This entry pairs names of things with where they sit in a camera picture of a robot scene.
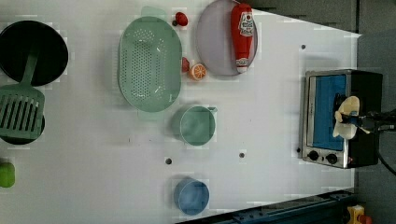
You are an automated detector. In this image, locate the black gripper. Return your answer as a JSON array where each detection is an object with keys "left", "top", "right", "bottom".
[{"left": 338, "top": 110, "right": 396, "bottom": 134}]

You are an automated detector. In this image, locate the green mug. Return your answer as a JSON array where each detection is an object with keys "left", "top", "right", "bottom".
[{"left": 170, "top": 105, "right": 218, "bottom": 147}]

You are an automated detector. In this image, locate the blue mug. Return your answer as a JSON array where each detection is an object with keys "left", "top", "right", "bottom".
[{"left": 174, "top": 177, "right": 210, "bottom": 216}]

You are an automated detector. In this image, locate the silver black toaster oven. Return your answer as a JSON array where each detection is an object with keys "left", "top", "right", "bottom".
[{"left": 300, "top": 69, "right": 383, "bottom": 169}]

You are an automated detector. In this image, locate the yellow red clamp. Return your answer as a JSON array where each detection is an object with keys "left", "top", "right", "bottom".
[{"left": 347, "top": 205, "right": 373, "bottom": 224}]

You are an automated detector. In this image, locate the red plush ketchup bottle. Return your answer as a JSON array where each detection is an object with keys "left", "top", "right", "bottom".
[{"left": 231, "top": 3, "right": 255, "bottom": 73}]

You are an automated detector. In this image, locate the grey round plate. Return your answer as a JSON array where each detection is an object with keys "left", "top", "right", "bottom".
[{"left": 195, "top": 0, "right": 258, "bottom": 77}]

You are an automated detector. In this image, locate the orange slice toy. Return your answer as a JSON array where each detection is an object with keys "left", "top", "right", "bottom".
[{"left": 189, "top": 63, "right": 206, "bottom": 81}]

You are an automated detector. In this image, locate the red plush strawberry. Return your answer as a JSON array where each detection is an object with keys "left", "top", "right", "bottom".
[{"left": 181, "top": 57, "right": 190, "bottom": 73}]

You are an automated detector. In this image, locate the small red toy tomato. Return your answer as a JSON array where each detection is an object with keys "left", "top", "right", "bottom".
[{"left": 172, "top": 12, "right": 189, "bottom": 26}]

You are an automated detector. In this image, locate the green oval colander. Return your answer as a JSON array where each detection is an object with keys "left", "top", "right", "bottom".
[{"left": 118, "top": 16, "right": 182, "bottom": 113}]

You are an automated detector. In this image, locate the green slotted spatula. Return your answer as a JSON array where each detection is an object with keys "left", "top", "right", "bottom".
[{"left": 0, "top": 52, "right": 45, "bottom": 140}]

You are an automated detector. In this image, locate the small black container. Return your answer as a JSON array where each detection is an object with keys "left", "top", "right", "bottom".
[{"left": 0, "top": 116, "right": 46, "bottom": 146}]

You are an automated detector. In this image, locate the black round pot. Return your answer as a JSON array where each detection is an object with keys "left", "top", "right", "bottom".
[{"left": 0, "top": 21, "right": 69, "bottom": 87}]

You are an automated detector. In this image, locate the lime green object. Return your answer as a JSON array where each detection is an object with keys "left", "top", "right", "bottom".
[{"left": 0, "top": 162, "right": 16, "bottom": 188}]

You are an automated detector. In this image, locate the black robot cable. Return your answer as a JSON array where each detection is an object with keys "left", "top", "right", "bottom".
[{"left": 375, "top": 130, "right": 396, "bottom": 177}]

